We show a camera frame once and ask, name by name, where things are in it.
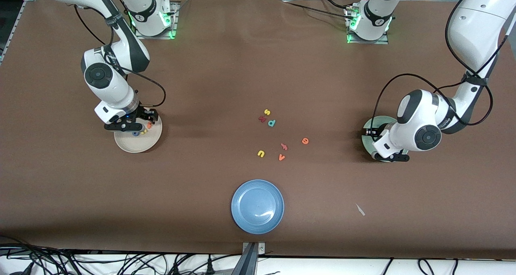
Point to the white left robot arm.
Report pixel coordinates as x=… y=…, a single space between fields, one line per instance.
x=419 y=113

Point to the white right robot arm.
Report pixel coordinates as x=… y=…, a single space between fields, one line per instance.
x=105 y=81

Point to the green plate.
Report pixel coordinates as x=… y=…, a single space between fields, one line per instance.
x=366 y=145

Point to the beige plate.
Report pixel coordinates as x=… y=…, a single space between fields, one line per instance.
x=137 y=144

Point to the small white paper scrap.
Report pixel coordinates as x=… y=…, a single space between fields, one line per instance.
x=360 y=210

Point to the brown table cover sheet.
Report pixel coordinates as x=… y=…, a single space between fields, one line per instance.
x=258 y=65

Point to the blue plate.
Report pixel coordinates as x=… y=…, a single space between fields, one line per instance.
x=257 y=206

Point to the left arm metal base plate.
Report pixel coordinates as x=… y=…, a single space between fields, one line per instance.
x=369 y=42

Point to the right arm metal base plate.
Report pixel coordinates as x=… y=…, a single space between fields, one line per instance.
x=174 y=25

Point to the grey camera stand bracket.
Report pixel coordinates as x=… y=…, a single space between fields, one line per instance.
x=250 y=259

